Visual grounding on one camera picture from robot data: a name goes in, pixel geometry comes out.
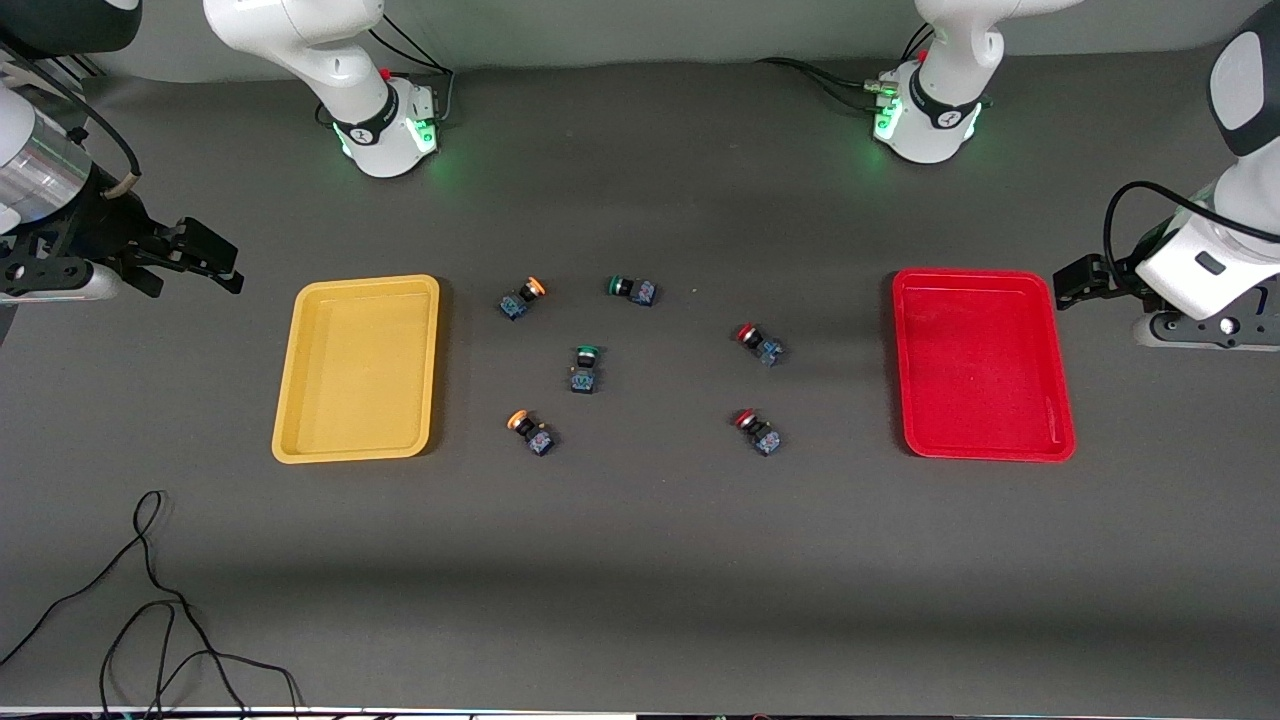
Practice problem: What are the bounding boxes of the yellow push button switch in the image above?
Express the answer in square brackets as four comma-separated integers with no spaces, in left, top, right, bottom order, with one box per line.
[498,277,548,322]
[506,409,558,458]

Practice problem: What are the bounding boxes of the red push button switch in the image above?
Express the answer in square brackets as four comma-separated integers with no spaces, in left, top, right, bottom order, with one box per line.
[736,323,786,368]
[733,408,783,458]

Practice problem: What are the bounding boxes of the red plastic tray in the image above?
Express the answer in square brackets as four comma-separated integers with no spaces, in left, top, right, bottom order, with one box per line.
[891,268,1078,464]

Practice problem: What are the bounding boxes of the yellow plastic tray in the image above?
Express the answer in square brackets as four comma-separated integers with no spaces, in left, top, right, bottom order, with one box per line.
[271,274,442,465]

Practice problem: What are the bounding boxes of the black right arm base cables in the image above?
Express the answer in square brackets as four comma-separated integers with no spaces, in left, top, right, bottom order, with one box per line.
[315,12,457,131]

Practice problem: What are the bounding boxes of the black arm base cables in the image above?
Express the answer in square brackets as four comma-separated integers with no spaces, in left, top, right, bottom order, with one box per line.
[755,24,937,113]
[315,12,457,131]

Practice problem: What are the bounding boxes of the black left arm base cables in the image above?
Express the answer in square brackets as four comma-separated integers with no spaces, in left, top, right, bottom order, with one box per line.
[755,24,937,113]

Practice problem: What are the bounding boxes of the thin black loose cable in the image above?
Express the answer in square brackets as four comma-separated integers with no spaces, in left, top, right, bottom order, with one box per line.
[0,489,303,720]

